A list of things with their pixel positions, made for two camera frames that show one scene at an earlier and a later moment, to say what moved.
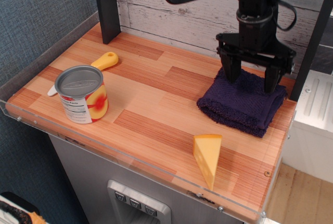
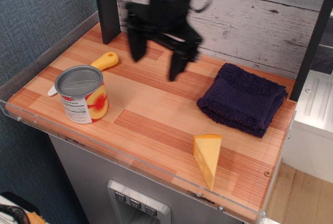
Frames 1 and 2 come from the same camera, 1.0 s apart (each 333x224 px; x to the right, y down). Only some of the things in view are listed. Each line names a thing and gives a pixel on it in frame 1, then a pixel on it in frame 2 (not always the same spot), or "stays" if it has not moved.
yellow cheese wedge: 206,149 stays
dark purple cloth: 245,104 stays
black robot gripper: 256,41 -> 164,19
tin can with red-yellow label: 83,94 stays
